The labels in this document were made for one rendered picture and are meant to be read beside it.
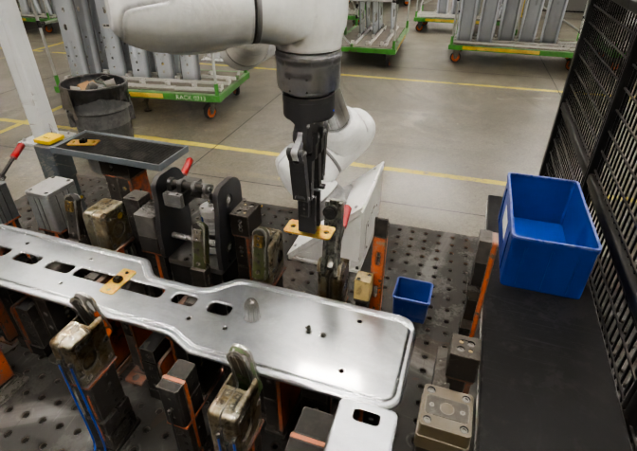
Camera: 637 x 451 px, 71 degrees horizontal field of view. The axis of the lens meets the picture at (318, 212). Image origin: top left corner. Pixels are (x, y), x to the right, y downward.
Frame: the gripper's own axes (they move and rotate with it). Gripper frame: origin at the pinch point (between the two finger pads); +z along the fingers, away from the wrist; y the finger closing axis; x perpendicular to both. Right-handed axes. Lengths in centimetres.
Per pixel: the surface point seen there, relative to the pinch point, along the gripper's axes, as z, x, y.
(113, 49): 73, -360, -356
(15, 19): 24, -348, -240
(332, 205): 7.7, -0.5, -14.9
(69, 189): 20, -76, -19
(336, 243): 16.2, 1.1, -13.6
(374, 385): 28.5, 15.1, 8.4
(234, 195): 15.2, -27.9, -23.3
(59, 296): 29, -56, 8
